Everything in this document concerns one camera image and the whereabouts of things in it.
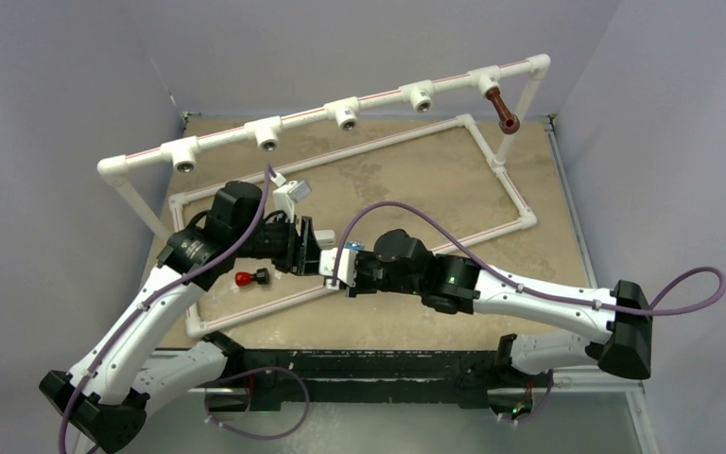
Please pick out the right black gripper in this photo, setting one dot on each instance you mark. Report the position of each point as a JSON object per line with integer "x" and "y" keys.
{"x": 358, "y": 289}

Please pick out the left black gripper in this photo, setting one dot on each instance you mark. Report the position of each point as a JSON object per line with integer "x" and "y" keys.
{"x": 302, "y": 252}

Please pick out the blue faucet with chrome knob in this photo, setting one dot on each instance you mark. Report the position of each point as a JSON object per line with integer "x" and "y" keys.
{"x": 354, "y": 246}

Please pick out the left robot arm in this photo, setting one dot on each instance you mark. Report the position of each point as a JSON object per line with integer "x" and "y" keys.
{"x": 107, "y": 395}

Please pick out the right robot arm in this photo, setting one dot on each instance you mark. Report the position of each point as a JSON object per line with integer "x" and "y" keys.
{"x": 601, "y": 326}

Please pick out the white rectangular plastic piece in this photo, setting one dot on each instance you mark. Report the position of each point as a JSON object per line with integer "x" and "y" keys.
{"x": 326, "y": 238}

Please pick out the red and black faucet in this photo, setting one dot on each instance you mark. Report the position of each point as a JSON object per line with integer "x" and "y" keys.
{"x": 259, "y": 277}

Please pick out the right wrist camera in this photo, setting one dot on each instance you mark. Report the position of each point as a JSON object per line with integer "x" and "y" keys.
{"x": 337, "y": 267}

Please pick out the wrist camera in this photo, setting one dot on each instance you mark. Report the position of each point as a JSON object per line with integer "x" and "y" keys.
{"x": 288, "y": 195}
{"x": 337, "y": 267}

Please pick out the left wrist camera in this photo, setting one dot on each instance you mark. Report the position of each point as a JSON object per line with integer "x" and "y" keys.
{"x": 288, "y": 195}

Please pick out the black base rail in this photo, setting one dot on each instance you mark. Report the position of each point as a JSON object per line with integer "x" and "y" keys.
{"x": 468, "y": 379}

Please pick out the white PVC pipe frame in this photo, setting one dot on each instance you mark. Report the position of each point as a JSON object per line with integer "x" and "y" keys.
{"x": 518, "y": 82}

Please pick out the brown faucet on frame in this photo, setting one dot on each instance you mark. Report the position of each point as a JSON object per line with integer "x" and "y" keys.
{"x": 509, "y": 122}

